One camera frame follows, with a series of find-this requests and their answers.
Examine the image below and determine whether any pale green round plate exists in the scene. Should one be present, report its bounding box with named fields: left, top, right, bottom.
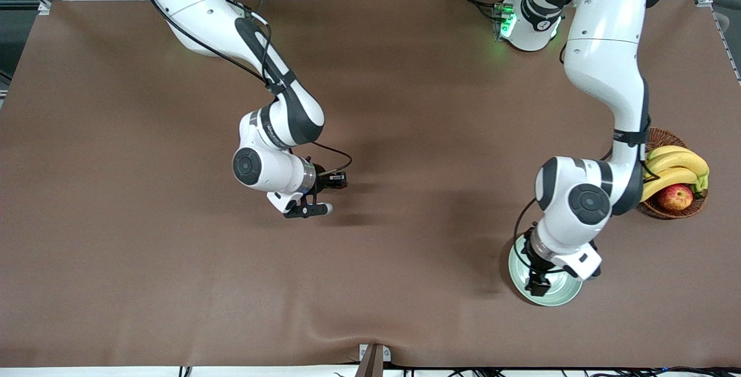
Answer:
left=508, top=233, right=584, bottom=307

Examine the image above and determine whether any large table cover mat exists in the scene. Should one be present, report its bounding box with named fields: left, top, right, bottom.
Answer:
left=0, top=0, right=741, bottom=369

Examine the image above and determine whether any red yellow apple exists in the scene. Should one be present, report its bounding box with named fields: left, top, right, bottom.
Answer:
left=657, top=184, right=694, bottom=211

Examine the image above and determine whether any yellow banana bunch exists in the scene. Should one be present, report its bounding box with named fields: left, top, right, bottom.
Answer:
left=640, top=145, right=710, bottom=203

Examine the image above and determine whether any brown wicker basket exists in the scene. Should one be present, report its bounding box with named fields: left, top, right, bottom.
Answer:
left=636, top=127, right=709, bottom=219

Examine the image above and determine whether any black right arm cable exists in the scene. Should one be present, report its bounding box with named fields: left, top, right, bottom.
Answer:
left=136, top=0, right=353, bottom=176

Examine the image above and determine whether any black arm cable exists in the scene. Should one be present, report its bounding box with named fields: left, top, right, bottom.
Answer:
left=514, top=41, right=661, bottom=276
left=136, top=0, right=353, bottom=176

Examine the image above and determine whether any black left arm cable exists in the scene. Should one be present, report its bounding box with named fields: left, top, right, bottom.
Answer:
left=514, top=41, right=661, bottom=276

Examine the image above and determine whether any grey metal table bracket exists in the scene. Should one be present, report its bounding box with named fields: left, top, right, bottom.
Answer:
left=354, top=343, right=392, bottom=377

